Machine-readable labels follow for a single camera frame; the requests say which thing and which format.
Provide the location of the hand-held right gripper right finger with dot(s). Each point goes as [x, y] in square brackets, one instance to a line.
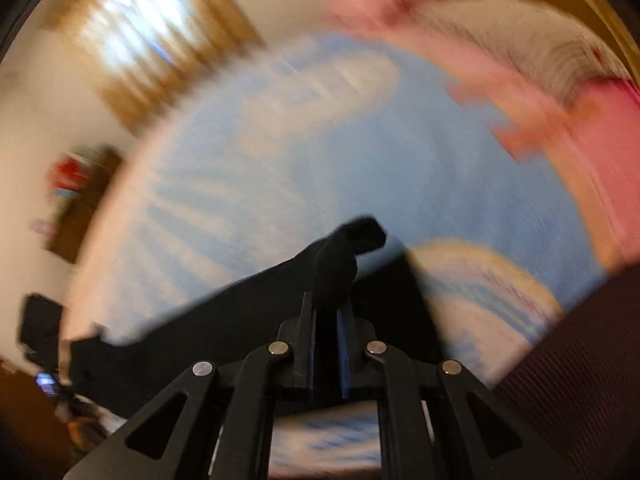
[342, 347]

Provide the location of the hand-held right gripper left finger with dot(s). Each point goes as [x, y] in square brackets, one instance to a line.
[311, 347]

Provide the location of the black pants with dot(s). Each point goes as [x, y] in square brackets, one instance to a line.
[240, 320]

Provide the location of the black chair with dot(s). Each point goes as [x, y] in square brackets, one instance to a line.
[40, 320]

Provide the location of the dark wooden desk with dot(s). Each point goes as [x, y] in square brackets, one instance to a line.
[75, 220]

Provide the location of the blue polka-dot blanket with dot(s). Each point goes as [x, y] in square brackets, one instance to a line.
[350, 160]

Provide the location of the red gift box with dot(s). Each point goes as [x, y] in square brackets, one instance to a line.
[66, 172]

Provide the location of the person's dark ribbed clothing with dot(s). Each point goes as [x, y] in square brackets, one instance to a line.
[575, 385]

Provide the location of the pink floral quilt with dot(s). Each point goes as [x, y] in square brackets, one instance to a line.
[615, 135]

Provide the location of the beige patterned curtain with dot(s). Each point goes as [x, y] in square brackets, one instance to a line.
[150, 35]

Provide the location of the striped pillow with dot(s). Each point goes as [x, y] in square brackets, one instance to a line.
[525, 40]

